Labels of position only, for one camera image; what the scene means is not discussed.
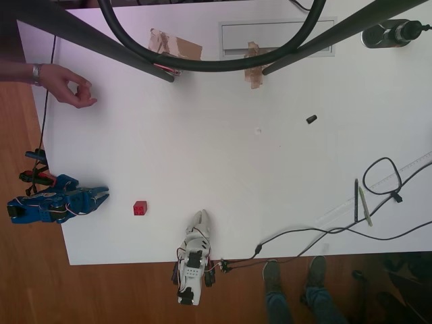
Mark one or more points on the brown tape strip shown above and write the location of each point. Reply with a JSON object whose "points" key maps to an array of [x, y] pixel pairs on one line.
{"points": [[254, 76]]}

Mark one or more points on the red cube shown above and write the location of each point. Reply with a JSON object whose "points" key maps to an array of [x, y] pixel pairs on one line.
{"points": [[140, 208]]}

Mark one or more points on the red silver object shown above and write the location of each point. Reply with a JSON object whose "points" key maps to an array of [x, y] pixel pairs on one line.
{"points": [[170, 70]]}

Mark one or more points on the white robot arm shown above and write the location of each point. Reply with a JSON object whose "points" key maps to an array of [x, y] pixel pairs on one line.
{"points": [[192, 273]]}

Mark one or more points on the transparent plastic ruler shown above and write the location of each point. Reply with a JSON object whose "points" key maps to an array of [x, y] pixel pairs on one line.
{"points": [[341, 211]]}

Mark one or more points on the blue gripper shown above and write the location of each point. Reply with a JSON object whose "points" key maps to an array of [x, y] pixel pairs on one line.
{"points": [[88, 197]]}

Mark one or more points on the grey sneaker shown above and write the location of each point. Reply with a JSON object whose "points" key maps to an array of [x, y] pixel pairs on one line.
{"points": [[272, 275], [316, 271]]}

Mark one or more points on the torn cardboard piece with tape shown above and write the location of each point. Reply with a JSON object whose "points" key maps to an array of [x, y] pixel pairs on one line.
{"points": [[185, 49]]}

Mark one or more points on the blue table clamp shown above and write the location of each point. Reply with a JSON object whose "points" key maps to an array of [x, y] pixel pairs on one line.
{"points": [[35, 155]]}

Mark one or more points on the black bag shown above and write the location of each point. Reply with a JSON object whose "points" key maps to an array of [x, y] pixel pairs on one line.
{"points": [[408, 290]]}

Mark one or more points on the small black cap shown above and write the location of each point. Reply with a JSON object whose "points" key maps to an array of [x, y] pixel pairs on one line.
{"points": [[311, 119]]}

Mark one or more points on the black round power socket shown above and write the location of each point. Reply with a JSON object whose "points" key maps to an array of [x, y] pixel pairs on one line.
{"points": [[381, 35]]}

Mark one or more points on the person's bare forearm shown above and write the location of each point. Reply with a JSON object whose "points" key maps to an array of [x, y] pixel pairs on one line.
{"points": [[17, 71]]}

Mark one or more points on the person's bare hand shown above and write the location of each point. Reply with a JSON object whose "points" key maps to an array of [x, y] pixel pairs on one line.
{"points": [[62, 84]]}

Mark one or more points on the green pen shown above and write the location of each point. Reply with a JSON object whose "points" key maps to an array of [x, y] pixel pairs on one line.
{"points": [[365, 206]]}

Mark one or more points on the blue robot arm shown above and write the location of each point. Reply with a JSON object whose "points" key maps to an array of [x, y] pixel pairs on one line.
{"points": [[33, 209]]}

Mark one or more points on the black tripod leg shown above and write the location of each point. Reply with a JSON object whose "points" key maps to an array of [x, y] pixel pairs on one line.
{"points": [[101, 40], [337, 37]]}

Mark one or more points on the blue jeans leg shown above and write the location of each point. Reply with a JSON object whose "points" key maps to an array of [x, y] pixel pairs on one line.
{"points": [[278, 308], [322, 305]]}

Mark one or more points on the black pen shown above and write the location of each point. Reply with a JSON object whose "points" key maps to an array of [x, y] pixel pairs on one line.
{"points": [[356, 202]]}

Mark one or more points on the red black table clamp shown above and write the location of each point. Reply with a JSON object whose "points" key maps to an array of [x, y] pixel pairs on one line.
{"points": [[37, 177]]}

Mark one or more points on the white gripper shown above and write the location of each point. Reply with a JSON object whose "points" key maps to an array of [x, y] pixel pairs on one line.
{"points": [[199, 230]]}

